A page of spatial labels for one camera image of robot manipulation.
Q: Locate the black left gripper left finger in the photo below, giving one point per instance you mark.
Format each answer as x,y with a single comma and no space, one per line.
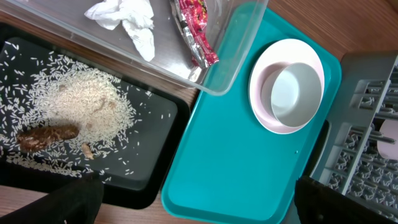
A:
77,202

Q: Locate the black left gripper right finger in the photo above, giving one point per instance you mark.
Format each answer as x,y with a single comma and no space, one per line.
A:
319,204

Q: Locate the brown food scrap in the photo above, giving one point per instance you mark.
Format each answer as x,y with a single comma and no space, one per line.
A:
38,139

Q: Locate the small pink bowl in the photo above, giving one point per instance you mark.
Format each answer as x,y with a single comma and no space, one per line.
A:
387,145

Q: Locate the rice pile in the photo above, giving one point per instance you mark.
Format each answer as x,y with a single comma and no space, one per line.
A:
122,127

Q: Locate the white plate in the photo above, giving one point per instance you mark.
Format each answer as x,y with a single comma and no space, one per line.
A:
276,56

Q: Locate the white bowl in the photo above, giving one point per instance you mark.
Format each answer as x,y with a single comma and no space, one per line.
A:
292,95

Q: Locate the white tissue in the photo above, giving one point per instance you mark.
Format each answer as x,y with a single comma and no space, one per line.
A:
135,16

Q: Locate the red snack wrapper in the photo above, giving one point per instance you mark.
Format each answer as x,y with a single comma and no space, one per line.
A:
191,17

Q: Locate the grey dish rack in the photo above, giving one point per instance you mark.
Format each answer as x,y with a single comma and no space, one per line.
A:
346,157

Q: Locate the black tray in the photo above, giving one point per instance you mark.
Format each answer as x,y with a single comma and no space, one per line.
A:
123,192

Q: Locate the teal tray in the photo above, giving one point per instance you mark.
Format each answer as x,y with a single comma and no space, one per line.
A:
228,168

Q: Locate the clear plastic bin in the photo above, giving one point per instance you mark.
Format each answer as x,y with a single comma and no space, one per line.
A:
231,29

